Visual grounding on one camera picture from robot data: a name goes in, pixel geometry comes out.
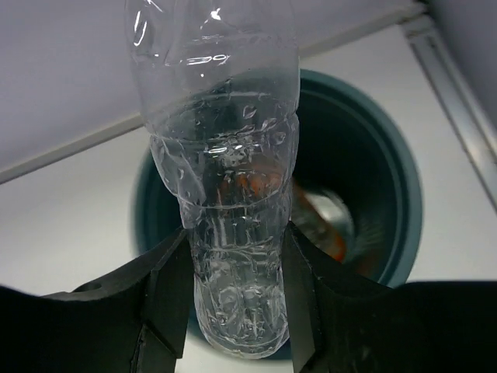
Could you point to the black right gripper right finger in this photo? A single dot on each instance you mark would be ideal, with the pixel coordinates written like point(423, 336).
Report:
point(340, 321)

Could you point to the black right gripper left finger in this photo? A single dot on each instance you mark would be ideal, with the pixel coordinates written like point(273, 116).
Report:
point(133, 319)

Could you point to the orange label tea bottle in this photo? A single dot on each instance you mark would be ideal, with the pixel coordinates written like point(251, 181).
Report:
point(316, 210)

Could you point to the clear crushed water bottle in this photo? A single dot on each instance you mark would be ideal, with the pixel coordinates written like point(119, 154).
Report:
point(219, 86)

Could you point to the teal plastic bin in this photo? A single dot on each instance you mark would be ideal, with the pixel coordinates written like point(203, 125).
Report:
point(348, 144)

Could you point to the grey right side rail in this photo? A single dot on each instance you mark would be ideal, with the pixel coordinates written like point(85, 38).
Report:
point(468, 120)

